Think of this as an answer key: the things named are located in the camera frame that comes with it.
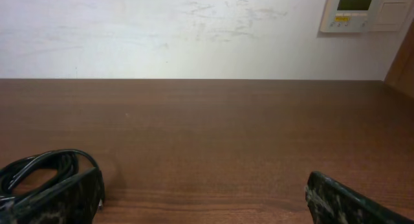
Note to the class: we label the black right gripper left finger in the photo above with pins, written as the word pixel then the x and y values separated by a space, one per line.
pixel 74 200

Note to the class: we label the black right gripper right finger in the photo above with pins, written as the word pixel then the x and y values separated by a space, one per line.
pixel 331 202

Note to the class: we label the wooden side panel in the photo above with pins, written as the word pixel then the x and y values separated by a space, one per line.
pixel 400 74

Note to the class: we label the white wall control panel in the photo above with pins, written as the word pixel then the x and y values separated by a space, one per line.
pixel 349 16

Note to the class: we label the white wall switch plate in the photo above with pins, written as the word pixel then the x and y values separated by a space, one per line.
pixel 390 15

